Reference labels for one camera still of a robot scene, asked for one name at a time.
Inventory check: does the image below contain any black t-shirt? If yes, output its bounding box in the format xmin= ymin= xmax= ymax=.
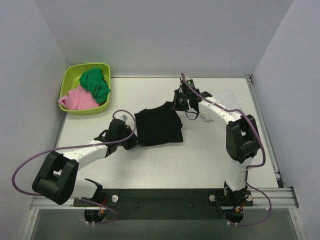
xmin=134 ymin=101 xmax=183 ymax=147

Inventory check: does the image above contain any white t-shirt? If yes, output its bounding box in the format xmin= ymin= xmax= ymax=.
xmin=198 ymin=90 xmax=242 ymax=127

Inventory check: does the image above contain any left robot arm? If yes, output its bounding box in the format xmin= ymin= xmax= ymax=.
xmin=32 ymin=115 xmax=138 ymax=206

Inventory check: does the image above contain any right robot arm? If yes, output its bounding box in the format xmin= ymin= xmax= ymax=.
xmin=173 ymin=75 xmax=261 ymax=205

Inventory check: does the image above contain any pink t-shirt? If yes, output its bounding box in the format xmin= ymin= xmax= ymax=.
xmin=58 ymin=85 xmax=99 ymax=111

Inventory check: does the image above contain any green t-shirt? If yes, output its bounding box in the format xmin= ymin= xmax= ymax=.
xmin=79 ymin=68 xmax=111 ymax=104

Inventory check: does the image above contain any lime green plastic tub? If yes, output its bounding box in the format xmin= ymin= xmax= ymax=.
xmin=59 ymin=62 xmax=111 ymax=116

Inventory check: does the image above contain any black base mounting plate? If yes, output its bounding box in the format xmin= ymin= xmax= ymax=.
xmin=72 ymin=188 xmax=255 ymax=221

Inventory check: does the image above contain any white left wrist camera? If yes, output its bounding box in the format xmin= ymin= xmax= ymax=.
xmin=119 ymin=115 xmax=128 ymax=123

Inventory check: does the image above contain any aluminium frame rail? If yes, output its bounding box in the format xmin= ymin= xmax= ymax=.
xmin=29 ymin=187 xmax=299 ymax=210

